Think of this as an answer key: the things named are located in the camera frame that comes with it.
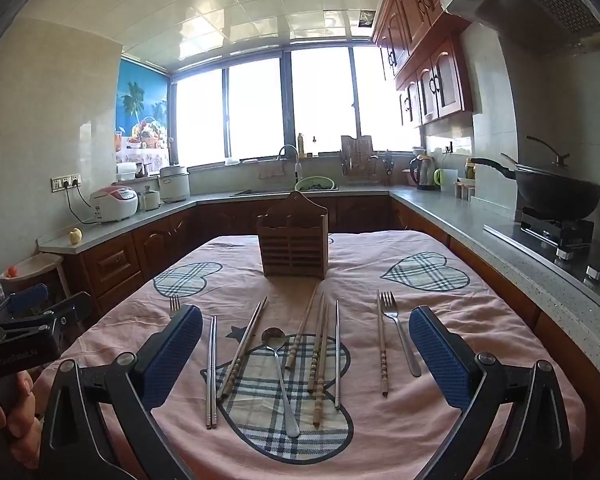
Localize person's left hand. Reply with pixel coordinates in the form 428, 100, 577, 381
0, 367, 43, 468

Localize white electric pot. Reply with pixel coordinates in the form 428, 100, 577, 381
158, 164, 191, 204

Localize grey kitchen countertop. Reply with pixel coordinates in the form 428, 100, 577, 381
37, 185, 600, 341

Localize kitchen window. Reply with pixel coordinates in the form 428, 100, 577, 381
167, 42, 423, 168

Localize seasoning jar set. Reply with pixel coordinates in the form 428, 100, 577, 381
452, 177, 476, 201

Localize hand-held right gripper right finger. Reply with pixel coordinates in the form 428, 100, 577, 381
408, 305, 573, 480

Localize pink white rice cooker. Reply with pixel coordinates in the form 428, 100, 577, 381
90, 186, 139, 223

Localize gas stove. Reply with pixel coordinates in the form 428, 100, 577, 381
484, 206, 600, 281

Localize green basin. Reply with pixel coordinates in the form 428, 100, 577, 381
294, 176, 339, 192

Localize steel range hood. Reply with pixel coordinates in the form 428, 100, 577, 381
440, 0, 600, 53

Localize pink plaid-heart tablecloth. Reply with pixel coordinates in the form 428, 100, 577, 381
32, 230, 588, 480

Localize white stool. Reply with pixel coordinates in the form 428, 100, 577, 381
0, 253, 73, 306

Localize kitchen faucet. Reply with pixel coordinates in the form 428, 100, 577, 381
277, 144, 301, 188

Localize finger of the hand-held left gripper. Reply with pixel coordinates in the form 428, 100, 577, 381
7, 283, 49, 313
0, 291, 94, 346

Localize black wok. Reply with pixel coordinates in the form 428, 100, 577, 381
470, 135, 600, 221

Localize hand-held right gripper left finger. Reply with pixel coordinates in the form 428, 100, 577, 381
39, 304, 204, 480

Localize black power cable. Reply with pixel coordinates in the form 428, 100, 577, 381
62, 183, 101, 226

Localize beach fruit wall poster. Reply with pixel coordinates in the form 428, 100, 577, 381
116, 57, 173, 163

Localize dish rack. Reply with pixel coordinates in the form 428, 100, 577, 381
340, 135, 379, 183

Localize steel electric kettle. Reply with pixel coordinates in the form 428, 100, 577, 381
409, 154, 437, 191

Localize kitchen sink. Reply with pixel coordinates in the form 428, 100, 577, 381
230, 187, 341, 198

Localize wooden utensil holder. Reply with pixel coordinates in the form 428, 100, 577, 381
256, 191, 329, 279

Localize metal spoon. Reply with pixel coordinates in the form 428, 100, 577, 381
261, 326, 301, 438

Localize metal chopstick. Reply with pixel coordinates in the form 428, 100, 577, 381
205, 315, 215, 429
334, 299, 342, 411
210, 315, 219, 429

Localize wooden upper cabinets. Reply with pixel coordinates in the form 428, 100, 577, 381
371, 0, 476, 128

